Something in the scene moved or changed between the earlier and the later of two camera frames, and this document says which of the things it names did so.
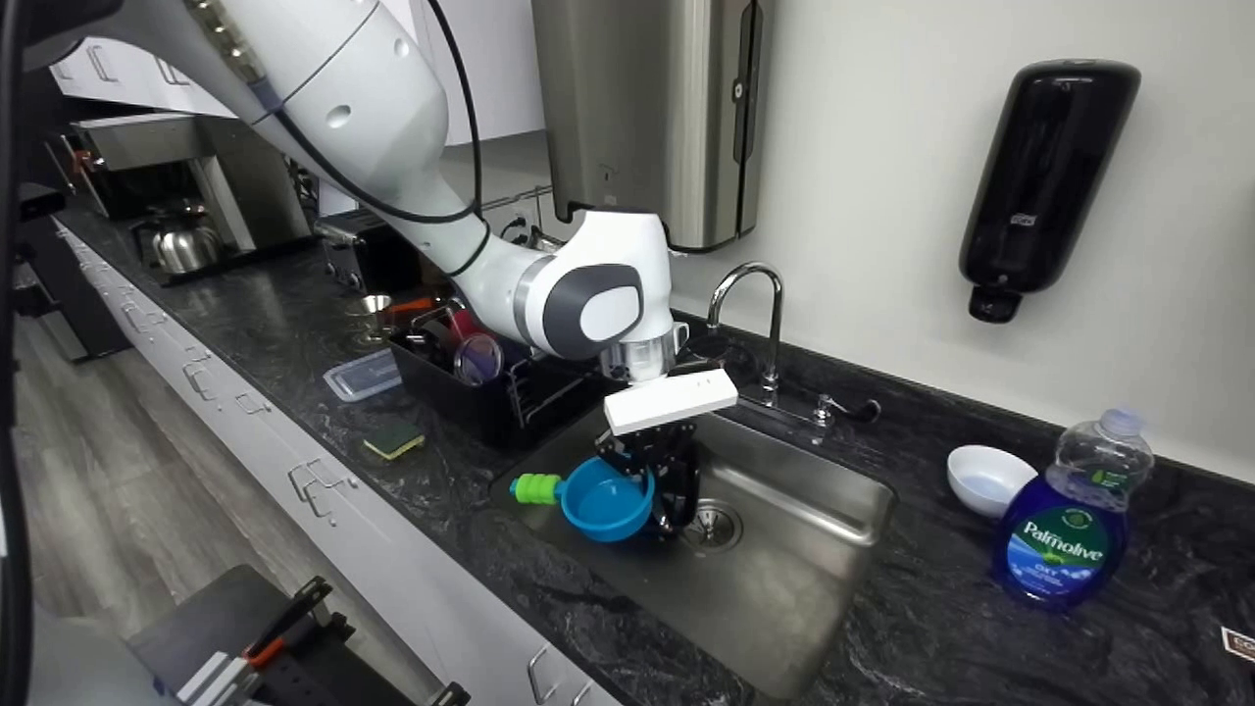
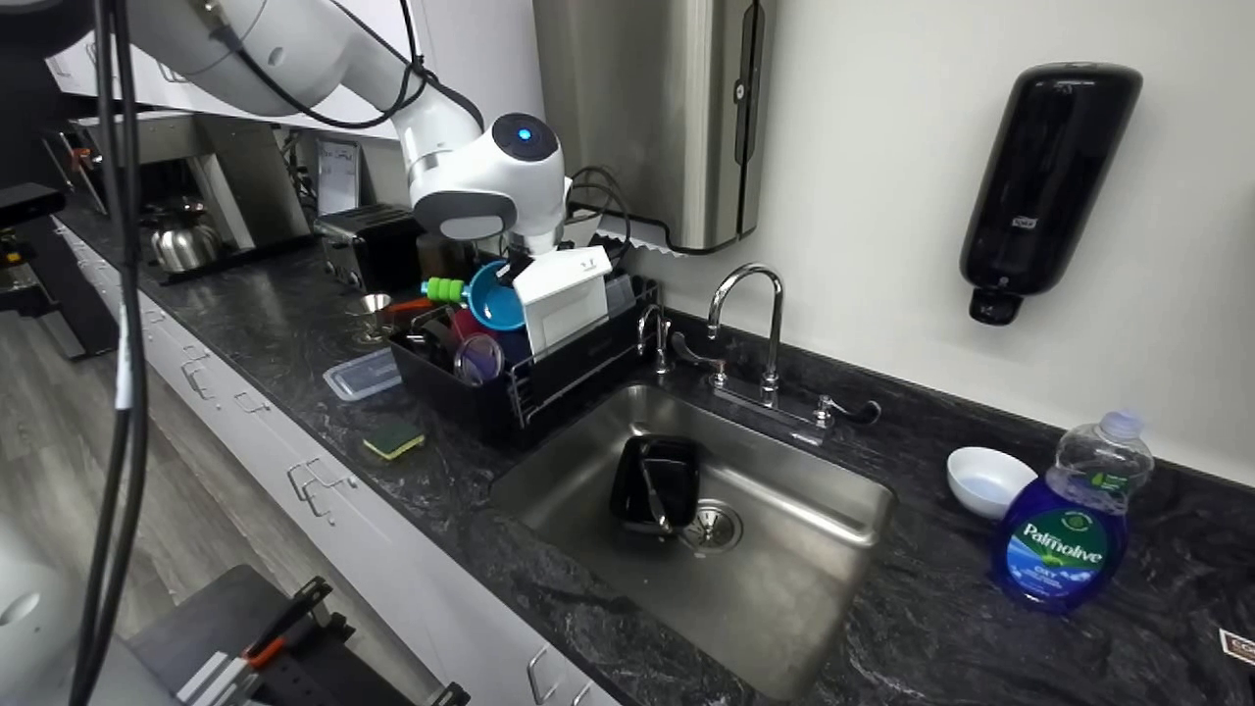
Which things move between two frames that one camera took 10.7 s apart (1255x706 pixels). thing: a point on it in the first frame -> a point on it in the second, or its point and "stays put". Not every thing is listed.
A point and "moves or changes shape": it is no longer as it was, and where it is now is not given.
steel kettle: x=188 y=243 stays put
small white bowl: x=988 y=477 stays put
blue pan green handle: x=594 y=495 moves or changes shape
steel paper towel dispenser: x=656 y=107 stays put
